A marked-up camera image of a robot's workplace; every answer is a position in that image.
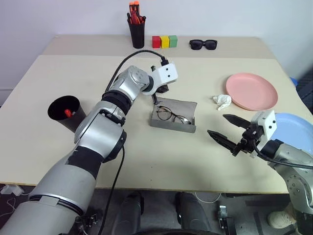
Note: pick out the green block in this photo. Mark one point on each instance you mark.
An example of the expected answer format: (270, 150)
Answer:
(173, 41)

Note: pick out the red block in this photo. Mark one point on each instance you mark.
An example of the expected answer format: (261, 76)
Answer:
(156, 42)

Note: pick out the thin-framed clear eyeglasses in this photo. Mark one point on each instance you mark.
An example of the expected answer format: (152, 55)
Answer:
(171, 114)

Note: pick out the pink plastic plate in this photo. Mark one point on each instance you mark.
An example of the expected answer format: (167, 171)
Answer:
(252, 90)

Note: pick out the black pen holder with pens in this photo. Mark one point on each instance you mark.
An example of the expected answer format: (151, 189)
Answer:
(137, 36)

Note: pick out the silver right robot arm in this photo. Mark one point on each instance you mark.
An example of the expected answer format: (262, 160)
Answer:
(296, 176)

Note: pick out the black plastic cup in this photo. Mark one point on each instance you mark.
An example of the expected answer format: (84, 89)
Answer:
(69, 123)

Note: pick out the black mesh chair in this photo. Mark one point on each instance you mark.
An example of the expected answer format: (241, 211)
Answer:
(305, 86)

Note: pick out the white power adapter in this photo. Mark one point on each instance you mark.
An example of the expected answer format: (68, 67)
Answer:
(11, 189)

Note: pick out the red and black pen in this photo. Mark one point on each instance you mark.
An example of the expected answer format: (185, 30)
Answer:
(67, 112)

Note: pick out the black sunglasses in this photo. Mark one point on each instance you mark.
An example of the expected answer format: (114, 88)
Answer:
(195, 44)

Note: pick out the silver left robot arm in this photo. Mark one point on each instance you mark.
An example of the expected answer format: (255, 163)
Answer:
(61, 183)

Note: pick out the small blue object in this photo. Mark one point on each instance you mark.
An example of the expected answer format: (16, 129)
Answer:
(293, 81)

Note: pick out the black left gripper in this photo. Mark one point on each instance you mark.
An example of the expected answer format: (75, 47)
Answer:
(163, 88)

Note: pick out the grey glasses case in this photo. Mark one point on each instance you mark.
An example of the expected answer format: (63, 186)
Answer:
(176, 104)

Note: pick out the crumpled white tissue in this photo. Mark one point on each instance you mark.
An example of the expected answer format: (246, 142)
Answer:
(222, 100)

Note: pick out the yellow block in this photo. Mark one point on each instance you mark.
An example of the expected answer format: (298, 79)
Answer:
(164, 42)

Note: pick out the blue plastic plate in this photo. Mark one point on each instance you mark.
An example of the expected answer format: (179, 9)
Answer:
(293, 132)

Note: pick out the dark rounded shape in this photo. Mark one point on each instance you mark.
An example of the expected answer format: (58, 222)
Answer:
(193, 210)
(129, 213)

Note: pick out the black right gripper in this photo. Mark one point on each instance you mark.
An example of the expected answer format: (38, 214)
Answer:
(249, 139)

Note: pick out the black floor device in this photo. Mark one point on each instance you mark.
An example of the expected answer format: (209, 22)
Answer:
(223, 215)

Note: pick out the white shoe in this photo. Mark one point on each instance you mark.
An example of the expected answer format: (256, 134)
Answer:
(280, 219)

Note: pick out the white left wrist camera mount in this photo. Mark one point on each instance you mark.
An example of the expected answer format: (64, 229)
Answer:
(168, 73)

